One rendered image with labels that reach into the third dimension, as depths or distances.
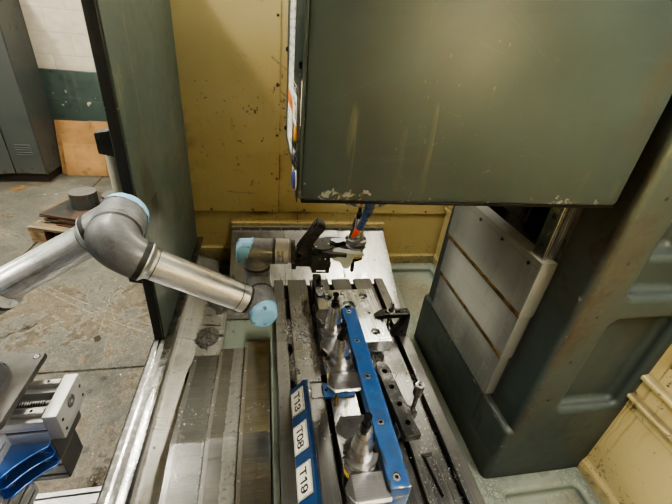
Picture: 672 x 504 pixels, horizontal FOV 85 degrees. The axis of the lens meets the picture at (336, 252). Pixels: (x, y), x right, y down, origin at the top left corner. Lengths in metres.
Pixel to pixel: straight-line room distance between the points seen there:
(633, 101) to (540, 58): 0.21
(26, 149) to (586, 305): 5.44
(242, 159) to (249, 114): 0.23
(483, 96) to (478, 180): 0.15
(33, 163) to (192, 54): 3.92
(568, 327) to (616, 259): 0.21
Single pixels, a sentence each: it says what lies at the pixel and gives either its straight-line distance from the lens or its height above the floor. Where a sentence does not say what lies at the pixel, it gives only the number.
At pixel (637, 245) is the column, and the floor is 1.53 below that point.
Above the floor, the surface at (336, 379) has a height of 1.22.
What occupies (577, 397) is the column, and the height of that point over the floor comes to 0.97.
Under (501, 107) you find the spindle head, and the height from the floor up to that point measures 1.79.
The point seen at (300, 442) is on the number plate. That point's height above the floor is 0.94.
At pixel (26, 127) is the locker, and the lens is 5.51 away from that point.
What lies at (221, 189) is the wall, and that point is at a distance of 2.09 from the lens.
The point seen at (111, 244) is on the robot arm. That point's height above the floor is 1.43.
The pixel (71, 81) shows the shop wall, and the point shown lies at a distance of 5.72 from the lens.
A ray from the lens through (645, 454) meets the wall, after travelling 1.53.
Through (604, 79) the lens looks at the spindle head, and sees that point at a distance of 0.81.
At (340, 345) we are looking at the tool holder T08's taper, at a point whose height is 1.28.
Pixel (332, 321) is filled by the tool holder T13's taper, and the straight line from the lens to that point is 0.93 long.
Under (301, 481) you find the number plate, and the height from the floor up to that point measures 0.93.
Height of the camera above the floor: 1.87
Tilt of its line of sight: 31 degrees down
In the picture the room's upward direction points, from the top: 6 degrees clockwise
